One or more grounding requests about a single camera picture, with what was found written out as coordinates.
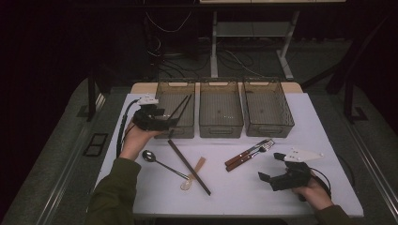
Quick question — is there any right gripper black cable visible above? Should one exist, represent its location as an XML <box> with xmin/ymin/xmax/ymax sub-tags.
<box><xmin>311</xmin><ymin>167</ymin><xmax>332</xmax><ymax>200</ymax></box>

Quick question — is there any dark brown chopstick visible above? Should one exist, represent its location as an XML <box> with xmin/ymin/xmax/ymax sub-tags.
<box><xmin>167</xmin><ymin>139</ymin><xmax>212</xmax><ymax>197</ymax></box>
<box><xmin>168</xmin><ymin>95</ymin><xmax>190</xmax><ymax>122</ymax></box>
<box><xmin>176</xmin><ymin>93</ymin><xmax>193</xmax><ymax>120</ymax></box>

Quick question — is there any beige spoon with clear bowl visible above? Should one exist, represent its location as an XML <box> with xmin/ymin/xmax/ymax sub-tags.
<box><xmin>179</xmin><ymin>156</ymin><xmax>207</xmax><ymax>192</ymax></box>

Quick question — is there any wooden handle metal fork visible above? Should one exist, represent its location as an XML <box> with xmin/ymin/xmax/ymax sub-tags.
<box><xmin>225</xmin><ymin>141</ymin><xmax>276</xmax><ymax>173</ymax></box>
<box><xmin>224</xmin><ymin>138</ymin><xmax>272</xmax><ymax>167</ymax></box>

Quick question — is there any tangle of black floor cables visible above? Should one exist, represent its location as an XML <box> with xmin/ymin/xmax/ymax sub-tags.
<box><xmin>146</xmin><ymin>34</ymin><xmax>267</xmax><ymax>79</ymax></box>

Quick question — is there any person's left hand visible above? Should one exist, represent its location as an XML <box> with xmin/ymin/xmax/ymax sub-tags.
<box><xmin>119</xmin><ymin>123</ymin><xmax>163</xmax><ymax>162</ymax></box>

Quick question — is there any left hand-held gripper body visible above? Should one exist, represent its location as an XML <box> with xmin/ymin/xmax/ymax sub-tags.
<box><xmin>132</xmin><ymin>94</ymin><xmax>170</xmax><ymax>131</ymax></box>

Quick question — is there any black rectangular floor frame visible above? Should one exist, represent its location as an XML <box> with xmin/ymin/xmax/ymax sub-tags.
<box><xmin>83</xmin><ymin>132</ymin><xmax>110</xmax><ymax>158</ymax></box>

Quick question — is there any metal floor rail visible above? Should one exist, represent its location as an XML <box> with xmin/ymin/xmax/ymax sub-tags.
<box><xmin>342</xmin><ymin>118</ymin><xmax>398</xmax><ymax>219</ymax></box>
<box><xmin>37</xmin><ymin>93</ymin><xmax>107</xmax><ymax>225</ymax></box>

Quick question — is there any hanging white cable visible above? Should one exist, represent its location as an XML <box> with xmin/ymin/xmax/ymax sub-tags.
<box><xmin>145</xmin><ymin>11</ymin><xmax>192</xmax><ymax>33</ymax></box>

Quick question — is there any white table cover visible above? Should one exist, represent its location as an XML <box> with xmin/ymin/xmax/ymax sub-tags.
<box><xmin>93</xmin><ymin>92</ymin><xmax>365</xmax><ymax>218</ymax></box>

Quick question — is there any transparent brown plastic bin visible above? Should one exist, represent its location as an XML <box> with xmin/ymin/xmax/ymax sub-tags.
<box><xmin>242</xmin><ymin>77</ymin><xmax>296</xmax><ymax>139</ymax></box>
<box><xmin>198</xmin><ymin>78</ymin><xmax>245</xmax><ymax>139</ymax></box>

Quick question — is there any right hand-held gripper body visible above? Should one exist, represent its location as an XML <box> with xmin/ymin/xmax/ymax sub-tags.
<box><xmin>269</xmin><ymin>148</ymin><xmax>325</xmax><ymax>192</ymax></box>

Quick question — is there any black stand post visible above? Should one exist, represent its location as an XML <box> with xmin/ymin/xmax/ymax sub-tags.
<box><xmin>343</xmin><ymin>74</ymin><xmax>370</xmax><ymax>125</ymax></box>
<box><xmin>76</xmin><ymin>69</ymin><xmax>106</xmax><ymax>123</ymax></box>

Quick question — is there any metal spoon with dark handle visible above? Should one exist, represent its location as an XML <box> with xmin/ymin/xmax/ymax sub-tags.
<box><xmin>142</xmin><ymin>149</ymin><xmax>191</xmax><ymax>181</ymax></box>

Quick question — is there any grey metal stand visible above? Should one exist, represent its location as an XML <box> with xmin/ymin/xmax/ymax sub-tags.
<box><xmin>209</xmin><ymin>10</ymin><xmax>300</xmax><ymax>82</ymax></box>

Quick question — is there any person's right hand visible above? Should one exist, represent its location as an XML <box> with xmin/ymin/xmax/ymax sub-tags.
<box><xmin>292</xmin><ymin>172</ymin><xmax>334</xmax><ymax>211</ymax></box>

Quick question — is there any mesh bin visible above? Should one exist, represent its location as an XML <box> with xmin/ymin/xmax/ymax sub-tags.
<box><xmin>148</xmin><ymin>79</ymin><xmax>197</xmax><ymax>140</ymax></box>

